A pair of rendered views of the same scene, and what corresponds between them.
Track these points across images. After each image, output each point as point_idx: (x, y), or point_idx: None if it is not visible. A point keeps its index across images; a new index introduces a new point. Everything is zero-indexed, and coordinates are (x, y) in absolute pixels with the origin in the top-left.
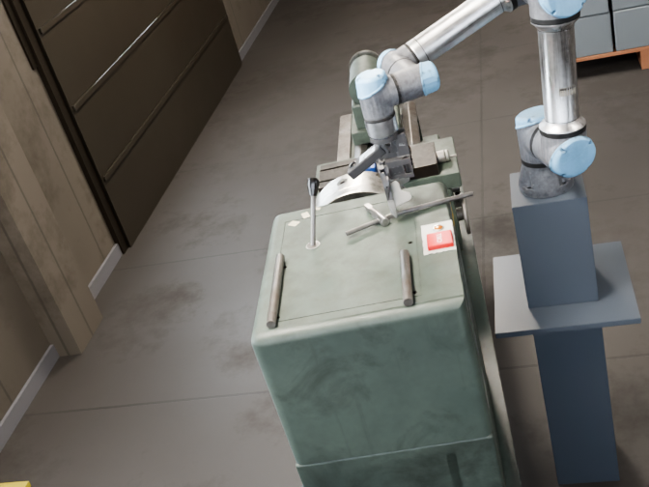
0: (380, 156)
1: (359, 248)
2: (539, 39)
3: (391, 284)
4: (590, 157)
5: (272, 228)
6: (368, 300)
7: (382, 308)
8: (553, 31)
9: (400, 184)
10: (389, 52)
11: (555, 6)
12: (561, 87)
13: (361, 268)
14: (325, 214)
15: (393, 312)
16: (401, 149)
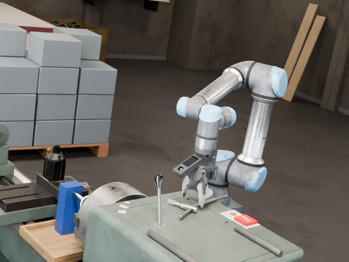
0: (202, 163)
1: (198, 226)
2: (257, 107)
3: (251, 245)
4: (264, 180)
5: (105, 215)
6: (250, 255)
7: (266, 259)
8: (269, 104)
9: (189, 186)
10: (189, 98)
11: (280, 89)
12: (263, 136)
13: (216, 237)
14: (140, 206)
15: (274, 261)
16: (212, 160)
